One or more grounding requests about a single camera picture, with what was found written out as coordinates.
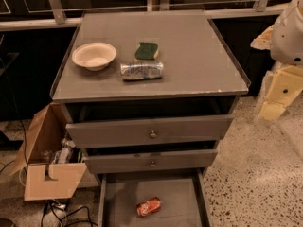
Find green yellow sponge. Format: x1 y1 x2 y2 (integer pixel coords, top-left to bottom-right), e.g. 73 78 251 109
134 42 159 61

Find brown cardboard box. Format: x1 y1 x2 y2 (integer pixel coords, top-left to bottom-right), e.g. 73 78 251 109
9 103 98 201

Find plastic bottles in box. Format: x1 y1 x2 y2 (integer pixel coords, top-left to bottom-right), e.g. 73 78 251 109
41 138 81 164

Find grey top drawer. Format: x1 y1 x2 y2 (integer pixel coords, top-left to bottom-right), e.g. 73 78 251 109
66 114 233 148

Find grey middle drawer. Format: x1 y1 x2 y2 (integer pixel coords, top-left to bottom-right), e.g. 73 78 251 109
84 149 218 174

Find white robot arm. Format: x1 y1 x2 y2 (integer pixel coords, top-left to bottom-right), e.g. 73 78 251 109
250 0 303 121

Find red coke can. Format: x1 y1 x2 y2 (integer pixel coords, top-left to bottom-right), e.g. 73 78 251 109
136 197 161 218

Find metal window railing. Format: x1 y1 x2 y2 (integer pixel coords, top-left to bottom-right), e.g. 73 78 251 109
0 0 291 31

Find grey bottom drawer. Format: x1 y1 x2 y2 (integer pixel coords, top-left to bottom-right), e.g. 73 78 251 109
98 170 213 227

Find white paper bowl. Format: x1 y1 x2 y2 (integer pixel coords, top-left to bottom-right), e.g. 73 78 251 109
72 43 116 71

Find grey drawer cabinet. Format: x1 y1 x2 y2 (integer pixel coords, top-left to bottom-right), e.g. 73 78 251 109
49 9 252 175

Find silver crushed can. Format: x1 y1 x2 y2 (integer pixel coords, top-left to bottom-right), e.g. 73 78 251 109
120 61 164 80

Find black floor cables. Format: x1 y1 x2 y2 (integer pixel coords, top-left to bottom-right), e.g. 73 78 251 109
39 199 98 227

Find grey drawer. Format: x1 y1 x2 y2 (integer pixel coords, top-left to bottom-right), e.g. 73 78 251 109
66 114 233 148
98 170 213 227
84 149 218 174

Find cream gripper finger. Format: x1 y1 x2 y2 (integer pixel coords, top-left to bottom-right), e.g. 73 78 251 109
250 26 273 50
259 65 303 121

